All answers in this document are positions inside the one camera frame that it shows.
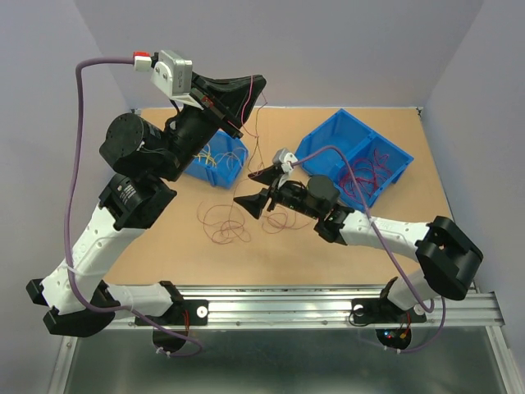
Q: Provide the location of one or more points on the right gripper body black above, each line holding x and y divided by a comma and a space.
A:
289, 194

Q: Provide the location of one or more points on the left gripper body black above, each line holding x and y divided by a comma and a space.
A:
191, 130

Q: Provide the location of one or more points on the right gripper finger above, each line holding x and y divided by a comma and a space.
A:
267, 175
256, 204

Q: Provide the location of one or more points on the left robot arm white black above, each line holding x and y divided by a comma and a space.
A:
145, 159

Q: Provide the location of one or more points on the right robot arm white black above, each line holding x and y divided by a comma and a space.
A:
448, 260

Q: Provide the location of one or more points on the small blue bin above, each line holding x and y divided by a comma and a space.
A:
220, 161

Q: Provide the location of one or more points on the large divided blue bin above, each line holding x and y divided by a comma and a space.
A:
364, 164

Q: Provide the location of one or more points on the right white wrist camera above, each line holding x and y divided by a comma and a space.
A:
283, 161

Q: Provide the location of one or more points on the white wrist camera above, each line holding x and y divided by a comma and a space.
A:
170, 73
283, 161

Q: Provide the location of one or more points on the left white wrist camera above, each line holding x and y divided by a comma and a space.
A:
170, 73

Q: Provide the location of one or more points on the aluminium frame rails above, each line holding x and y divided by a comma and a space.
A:
278, 317

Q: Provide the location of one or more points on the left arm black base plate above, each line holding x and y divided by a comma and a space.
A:
184, 312

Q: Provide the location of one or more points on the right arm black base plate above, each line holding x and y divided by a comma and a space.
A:
366, 311

